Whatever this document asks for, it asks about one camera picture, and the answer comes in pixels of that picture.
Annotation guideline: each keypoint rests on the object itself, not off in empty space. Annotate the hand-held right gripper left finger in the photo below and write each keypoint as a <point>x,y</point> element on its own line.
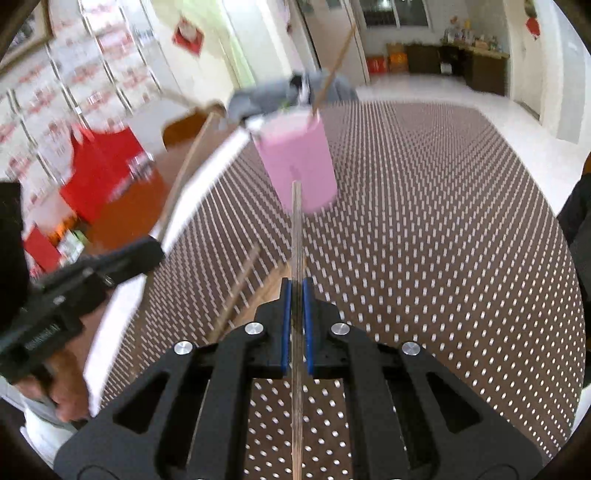
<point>287,323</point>

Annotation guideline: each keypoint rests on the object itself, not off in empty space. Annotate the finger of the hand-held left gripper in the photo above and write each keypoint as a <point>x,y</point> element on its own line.
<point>115,265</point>

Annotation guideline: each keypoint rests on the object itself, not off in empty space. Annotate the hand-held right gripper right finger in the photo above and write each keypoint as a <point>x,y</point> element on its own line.
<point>308,323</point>

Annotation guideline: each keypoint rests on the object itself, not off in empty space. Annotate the wooden chopstick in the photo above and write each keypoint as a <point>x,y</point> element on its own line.
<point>332,76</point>
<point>297,240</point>
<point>236,295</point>
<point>184,170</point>

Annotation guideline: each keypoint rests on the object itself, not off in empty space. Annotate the pink cup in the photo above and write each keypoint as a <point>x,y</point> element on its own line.
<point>295,152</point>

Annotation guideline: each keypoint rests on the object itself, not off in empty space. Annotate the person's left hand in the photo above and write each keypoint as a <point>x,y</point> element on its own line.
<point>69,383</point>

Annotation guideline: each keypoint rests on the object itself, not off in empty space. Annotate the green white box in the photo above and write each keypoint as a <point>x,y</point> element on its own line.
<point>73,247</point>

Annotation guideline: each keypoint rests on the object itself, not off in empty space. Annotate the wooden side table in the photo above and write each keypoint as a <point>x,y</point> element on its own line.
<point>134,217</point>

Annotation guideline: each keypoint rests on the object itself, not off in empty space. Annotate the red box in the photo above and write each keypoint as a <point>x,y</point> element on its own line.
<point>40,249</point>

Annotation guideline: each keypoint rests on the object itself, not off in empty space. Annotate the red bag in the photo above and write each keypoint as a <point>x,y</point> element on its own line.
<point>101,170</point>

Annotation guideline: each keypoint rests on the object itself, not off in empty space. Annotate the shiny silver object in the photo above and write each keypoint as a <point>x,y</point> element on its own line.
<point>141,167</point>

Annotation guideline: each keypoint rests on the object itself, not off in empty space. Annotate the brown polka dot tablecloth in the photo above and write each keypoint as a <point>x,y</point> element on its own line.
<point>415,230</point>

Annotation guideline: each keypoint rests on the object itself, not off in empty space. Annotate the wooden chair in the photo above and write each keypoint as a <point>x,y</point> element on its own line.
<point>184,129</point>

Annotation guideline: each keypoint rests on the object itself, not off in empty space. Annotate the grey jacket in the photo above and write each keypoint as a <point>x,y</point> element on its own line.
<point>272,94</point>

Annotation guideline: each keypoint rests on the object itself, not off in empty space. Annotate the framed picture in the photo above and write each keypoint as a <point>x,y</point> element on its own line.
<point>23,32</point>

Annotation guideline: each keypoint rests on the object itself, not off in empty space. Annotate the red carton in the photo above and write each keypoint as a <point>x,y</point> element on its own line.
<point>377,66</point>

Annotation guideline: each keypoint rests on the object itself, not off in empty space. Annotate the orange carton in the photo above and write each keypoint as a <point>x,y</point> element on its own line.
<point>397,57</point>

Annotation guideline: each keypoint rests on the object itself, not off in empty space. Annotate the person's dark clothing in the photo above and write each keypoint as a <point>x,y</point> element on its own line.
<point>577,221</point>

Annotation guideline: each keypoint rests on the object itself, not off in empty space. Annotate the dark wooden cabinet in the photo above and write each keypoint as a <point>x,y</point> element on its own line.
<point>480,69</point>

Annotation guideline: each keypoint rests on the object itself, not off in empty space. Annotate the window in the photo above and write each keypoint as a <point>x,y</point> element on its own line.
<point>397,13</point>

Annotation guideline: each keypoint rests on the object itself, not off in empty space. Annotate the row of bottles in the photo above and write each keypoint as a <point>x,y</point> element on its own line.
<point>471,37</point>

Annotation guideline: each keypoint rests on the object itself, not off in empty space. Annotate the red wall decoration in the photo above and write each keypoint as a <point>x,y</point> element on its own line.
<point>188,37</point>
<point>534,27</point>

